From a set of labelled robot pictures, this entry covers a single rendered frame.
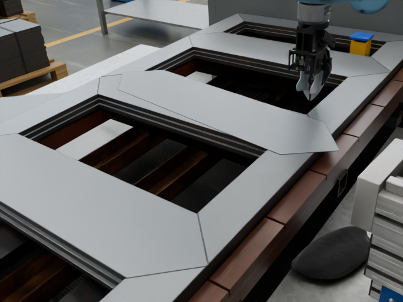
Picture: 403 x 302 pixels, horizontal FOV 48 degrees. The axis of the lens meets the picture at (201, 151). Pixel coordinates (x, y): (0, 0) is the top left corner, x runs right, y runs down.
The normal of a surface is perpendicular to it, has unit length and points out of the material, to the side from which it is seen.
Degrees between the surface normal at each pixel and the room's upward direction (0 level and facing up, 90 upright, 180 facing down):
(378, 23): 90
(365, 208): 90
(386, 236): 90
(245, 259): 0
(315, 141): 0
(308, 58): 90
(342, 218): 0
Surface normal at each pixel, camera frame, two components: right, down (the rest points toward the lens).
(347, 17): -0.60, 0.46
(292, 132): -0.07, -0.84
